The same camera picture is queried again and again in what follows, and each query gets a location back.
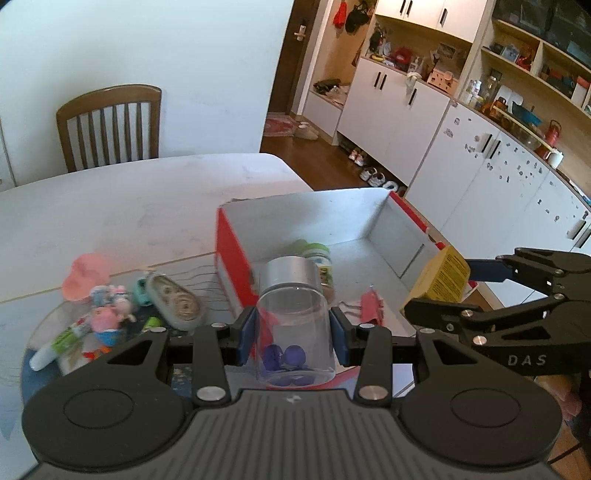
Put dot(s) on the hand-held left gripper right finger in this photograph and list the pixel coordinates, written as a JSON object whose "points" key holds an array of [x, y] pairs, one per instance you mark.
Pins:
{"points": [[339, 339]]}

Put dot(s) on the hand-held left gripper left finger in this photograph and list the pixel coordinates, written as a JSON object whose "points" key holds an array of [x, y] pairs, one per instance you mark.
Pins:
{"points": [[245, 334]]}

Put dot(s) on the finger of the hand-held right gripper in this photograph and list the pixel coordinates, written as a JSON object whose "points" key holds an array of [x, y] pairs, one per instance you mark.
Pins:
{"points": [[485, 270], [443, 314]]}

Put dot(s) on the yellow carton box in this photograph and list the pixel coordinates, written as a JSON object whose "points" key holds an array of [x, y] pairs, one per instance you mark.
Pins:
{"points": [[443, 277]]}

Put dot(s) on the clear glass jar silver lid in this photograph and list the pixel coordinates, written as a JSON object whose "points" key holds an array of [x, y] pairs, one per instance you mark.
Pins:
{"points": [[291, 314]]}

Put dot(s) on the red white cardboard box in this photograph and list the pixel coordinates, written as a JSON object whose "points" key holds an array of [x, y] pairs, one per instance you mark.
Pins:
{"points": [[323, 217]]}

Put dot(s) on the pink plastic toy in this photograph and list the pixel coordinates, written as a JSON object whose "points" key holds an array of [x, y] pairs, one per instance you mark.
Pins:
{"points": [[85, 277]]}

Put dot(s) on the pink binder clip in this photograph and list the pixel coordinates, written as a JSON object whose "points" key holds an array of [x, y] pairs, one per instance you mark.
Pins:
{"points": [[371, 307]]}

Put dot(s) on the printed blue white placemat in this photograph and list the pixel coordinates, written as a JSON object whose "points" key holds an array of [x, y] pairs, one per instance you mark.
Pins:
{"points": [[207, 284]]}

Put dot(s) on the green lid bottle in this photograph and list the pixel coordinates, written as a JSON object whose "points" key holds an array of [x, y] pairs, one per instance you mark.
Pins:
{"points": [[323, 270]]}

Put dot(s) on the grey oval correction tape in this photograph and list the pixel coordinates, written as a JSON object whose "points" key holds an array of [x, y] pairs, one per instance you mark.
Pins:
{"points": [[178, 302]]}

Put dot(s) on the small green plastic piece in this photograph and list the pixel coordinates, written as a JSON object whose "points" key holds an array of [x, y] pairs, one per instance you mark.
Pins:
{"points": [[151, 322]]}

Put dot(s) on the white sneakers pair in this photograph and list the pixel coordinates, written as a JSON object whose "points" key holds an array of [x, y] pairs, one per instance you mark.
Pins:
{"points": [[395, 187], [358, 157], [374, 175]]}

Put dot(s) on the white bunny figurine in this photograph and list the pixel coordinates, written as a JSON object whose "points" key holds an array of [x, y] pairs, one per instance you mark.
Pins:
{"points": [[119, 300]]}

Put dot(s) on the white mug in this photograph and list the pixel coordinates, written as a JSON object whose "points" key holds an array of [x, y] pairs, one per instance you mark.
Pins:
{"points": [[555, 159]]}

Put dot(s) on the pink pig figurine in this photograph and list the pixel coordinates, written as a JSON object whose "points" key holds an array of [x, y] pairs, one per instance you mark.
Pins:
{"points": [[106, 323]]}

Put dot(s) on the red kettle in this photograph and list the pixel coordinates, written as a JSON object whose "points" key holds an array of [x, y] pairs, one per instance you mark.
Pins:
{"points": [[553, 134]]}

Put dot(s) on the blue basin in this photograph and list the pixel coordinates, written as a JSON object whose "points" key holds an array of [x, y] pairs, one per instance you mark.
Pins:
{"points": [[526, 115]]}

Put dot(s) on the beige slippers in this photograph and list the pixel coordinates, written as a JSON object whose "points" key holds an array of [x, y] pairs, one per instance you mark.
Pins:
{"points": [[306, 133]]}

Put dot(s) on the red patterned rug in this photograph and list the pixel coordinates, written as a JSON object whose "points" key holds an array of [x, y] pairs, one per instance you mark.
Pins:
{"points": [[278, 125]]}

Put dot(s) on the dark bag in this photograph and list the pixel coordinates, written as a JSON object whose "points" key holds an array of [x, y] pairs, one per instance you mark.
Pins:
{"points": [[327, 86]]}

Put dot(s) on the wooden chair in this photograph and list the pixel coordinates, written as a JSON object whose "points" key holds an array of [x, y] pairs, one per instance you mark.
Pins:
{"points": [[111, 124]]}

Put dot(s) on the black hanging cap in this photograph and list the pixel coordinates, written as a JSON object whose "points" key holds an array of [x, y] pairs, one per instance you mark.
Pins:
{"points": [[356, 18]]}

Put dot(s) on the red hanging cloth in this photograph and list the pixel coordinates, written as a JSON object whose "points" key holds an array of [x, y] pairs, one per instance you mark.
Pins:
{"points": [[340, 14]]}

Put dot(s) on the silver door lock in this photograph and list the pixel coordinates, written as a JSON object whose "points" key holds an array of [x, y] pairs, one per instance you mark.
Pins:
{"points": [[301, 28]]}

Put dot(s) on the white wall cabinet unit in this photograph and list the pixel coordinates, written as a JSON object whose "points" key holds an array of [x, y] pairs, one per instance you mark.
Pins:
{"points": [[392, 115]]}

